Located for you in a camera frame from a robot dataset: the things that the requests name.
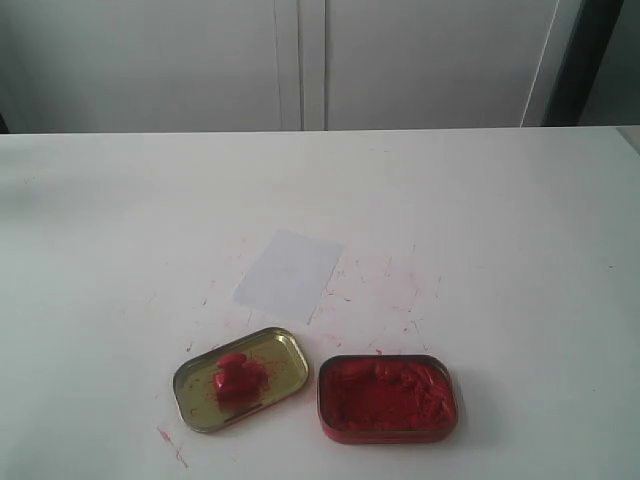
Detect red rubber stamp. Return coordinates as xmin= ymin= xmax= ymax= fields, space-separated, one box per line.
xmin=213 ymin=353 xmax=267 ymax=410

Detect red ink paste tin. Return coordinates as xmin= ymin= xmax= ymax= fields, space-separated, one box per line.
xmin=317 ymin=354 xmax=459 ymax=444

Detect white paper sheet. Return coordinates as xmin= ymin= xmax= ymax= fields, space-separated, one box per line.
xmin=233 ymin=229 xmax=343 ymax=324

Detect gold tin lid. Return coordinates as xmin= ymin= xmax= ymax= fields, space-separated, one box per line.
xmin=172 ymin=327 xmax=310 ymax=434

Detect white cabinet doors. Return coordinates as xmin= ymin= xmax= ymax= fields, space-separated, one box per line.
xmin=1 ymin=1 xmax=580 ymax=133

